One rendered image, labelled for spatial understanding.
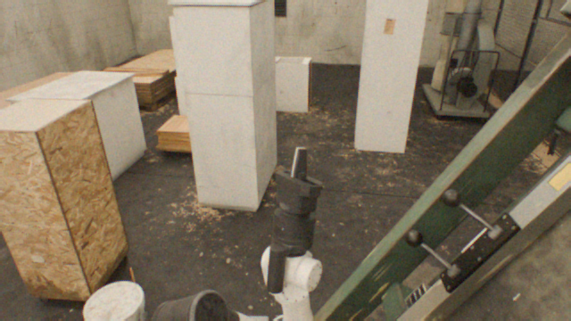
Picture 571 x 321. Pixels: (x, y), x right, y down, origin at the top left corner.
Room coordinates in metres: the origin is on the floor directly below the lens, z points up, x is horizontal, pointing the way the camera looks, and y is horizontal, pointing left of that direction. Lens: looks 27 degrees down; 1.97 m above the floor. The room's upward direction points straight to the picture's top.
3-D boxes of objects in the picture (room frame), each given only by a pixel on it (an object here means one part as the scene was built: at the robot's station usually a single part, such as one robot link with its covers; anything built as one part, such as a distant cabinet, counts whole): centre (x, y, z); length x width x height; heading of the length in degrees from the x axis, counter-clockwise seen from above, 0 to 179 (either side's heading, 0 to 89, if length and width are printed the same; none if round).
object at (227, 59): (3.20, 0.48, 0.88); 0.90 x 0.60 x 1.75; 170
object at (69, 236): (1.94, 1.42, 0.63); 0.50 x 0.42 x 1.25; 175
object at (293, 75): (5.60, -0.03, 0.36); 0.58 x 0.45 x 0.72; 80
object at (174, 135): (4.09, 1.24, 0.15); 0.61 x 0.52 x 0.31; 170
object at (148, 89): (6.61, 2.33, 0.23); 2.45 x 1.03 x 0.45; 170
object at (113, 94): (3.52, 2.04, 0.48); 1.00 x 0.64 x 0.95; 170
